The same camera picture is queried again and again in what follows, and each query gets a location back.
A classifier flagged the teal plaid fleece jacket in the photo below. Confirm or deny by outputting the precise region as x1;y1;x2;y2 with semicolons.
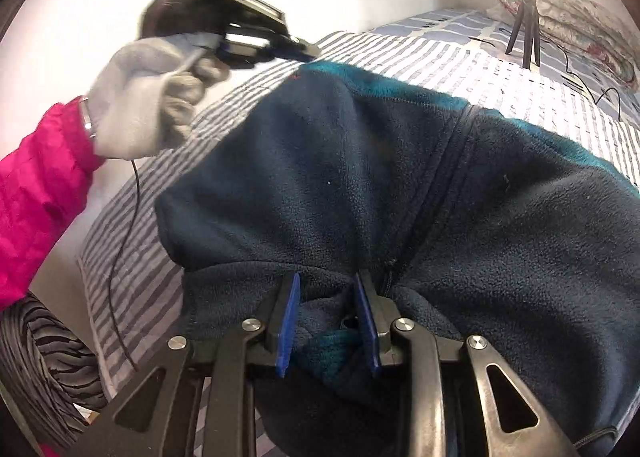
155;62;639;456

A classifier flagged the grey gloved left hand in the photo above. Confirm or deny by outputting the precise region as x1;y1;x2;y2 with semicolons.
81;33;229;160

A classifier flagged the blue white striped quilt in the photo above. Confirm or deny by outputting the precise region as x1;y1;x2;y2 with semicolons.
77;30;640;457

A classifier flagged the blue checkered bed sheet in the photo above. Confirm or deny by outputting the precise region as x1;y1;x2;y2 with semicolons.
369;7;640;128

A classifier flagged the zebra striped fabric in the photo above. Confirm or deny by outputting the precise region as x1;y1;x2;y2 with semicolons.
1;295;107;454

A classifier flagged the folded floral blanket stack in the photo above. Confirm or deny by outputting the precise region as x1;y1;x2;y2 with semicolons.
487;0;640;93

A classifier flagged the black cable on sheet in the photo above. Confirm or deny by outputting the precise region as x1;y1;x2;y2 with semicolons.
470;33;632;120

